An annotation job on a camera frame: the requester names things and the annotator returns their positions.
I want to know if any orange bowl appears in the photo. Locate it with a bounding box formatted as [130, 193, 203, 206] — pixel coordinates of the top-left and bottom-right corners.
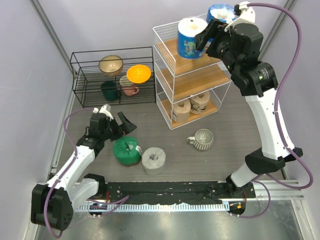
[126, 64, 152, 84]

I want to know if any tan glossy bowl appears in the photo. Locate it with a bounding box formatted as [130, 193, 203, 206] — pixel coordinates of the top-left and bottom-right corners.
[98, 55, 124, 77]

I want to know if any dark green mug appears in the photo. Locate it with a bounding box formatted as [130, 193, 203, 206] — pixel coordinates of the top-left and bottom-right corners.
[100, 80, 121, 102]

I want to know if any blue white paper roll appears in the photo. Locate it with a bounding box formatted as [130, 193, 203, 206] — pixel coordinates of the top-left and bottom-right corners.
[206, 3, 236, 24]

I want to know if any blue paper roll with pictures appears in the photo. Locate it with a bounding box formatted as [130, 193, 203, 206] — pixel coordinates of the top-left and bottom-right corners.
[177, 17, 208, 60]

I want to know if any aluminium front rail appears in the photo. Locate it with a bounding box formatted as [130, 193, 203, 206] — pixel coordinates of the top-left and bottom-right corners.
[74, 181, 304, 215]

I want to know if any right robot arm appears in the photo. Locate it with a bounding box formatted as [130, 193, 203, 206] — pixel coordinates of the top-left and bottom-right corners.
[195, 18, 303, 198]

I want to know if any grey wrapped paper roll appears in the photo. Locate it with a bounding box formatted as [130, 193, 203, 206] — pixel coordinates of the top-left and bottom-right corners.
[141, 147, 166, 176]

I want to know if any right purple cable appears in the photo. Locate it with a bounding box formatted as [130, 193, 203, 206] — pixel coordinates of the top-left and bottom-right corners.
[234, 2, 314, 220]

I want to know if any brown paper roll with print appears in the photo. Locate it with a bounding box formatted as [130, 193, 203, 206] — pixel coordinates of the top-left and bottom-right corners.
[189, 91, 211, 115]

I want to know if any white wire three-tier shelf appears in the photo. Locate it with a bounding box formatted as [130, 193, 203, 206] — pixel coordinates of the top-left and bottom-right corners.
[152, 22, 232, 130]

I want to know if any purple cable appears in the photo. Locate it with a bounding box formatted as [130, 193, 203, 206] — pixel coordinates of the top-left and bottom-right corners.
[234, 2, 314, 220]
[43, 107, 130, 238]

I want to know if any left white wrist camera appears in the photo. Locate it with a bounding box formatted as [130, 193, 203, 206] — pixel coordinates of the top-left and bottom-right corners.
[92, 104, 114, 120]

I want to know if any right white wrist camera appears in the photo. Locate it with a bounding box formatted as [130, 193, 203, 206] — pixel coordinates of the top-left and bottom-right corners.
[224, 1, 256, 32]

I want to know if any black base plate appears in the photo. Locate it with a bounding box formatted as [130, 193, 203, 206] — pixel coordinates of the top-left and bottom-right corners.
[93, 181, 256, 205]

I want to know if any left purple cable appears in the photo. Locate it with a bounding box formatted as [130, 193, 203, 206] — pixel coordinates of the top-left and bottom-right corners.
[43, 107, 130, 238]

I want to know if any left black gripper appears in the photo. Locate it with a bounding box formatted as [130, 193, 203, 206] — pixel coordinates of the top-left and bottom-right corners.
[101, 112, 136, 142]

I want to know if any grey ribbed mug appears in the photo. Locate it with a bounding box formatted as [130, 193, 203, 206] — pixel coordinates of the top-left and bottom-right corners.
[186, 129, 214, 151]

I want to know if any black wire rack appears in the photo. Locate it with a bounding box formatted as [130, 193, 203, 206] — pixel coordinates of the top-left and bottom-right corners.
[69, 46, 156, 108]

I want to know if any green wrapped paper roll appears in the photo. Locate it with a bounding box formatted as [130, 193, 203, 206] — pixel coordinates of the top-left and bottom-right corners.
[113, 136, 141, 166]

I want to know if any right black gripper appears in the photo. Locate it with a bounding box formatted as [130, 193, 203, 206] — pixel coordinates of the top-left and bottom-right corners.
[194, 18, 240, 75]

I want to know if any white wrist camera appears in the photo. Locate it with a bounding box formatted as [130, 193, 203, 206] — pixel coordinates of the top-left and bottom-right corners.
[224, 1, 256, 32]
[92, 104, 114, 120]

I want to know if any pink mug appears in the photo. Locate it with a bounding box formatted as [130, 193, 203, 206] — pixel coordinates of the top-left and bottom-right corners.
[119, 75, 140, 97]

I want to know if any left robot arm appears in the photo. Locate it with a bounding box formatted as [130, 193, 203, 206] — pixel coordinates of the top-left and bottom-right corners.
[30, 106, 137, 231]

